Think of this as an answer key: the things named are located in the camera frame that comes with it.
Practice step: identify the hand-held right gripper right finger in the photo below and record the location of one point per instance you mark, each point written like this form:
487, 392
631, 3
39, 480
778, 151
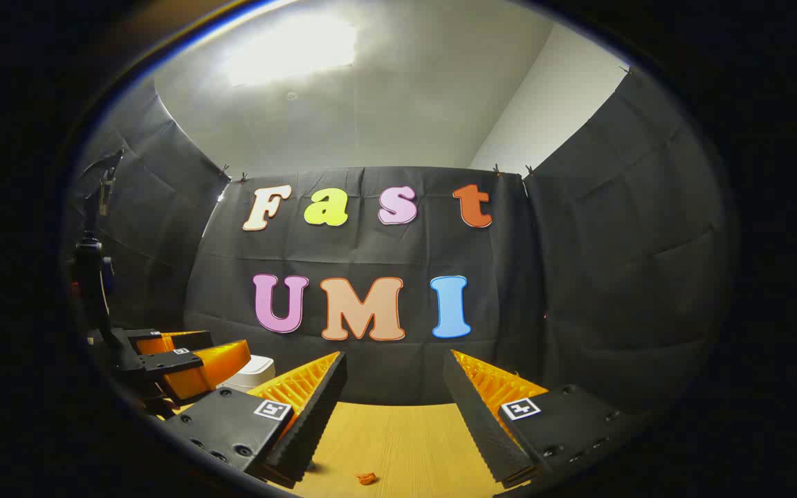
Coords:
481, 422

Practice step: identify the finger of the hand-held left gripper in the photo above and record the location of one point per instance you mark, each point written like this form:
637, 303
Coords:
163, 342
205, 366

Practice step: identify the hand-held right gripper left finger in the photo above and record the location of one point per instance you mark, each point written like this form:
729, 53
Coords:
319, 415

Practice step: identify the white desktop garbage bin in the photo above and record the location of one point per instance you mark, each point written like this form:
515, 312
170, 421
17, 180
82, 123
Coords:
253, 373

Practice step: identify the orange paper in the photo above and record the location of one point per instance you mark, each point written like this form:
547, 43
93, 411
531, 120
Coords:
367, 478

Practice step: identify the wooden desktop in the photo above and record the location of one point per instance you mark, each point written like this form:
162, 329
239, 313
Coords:
398, 443

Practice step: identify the black backdrop cloth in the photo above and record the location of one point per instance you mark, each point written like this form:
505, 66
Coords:
613, 277

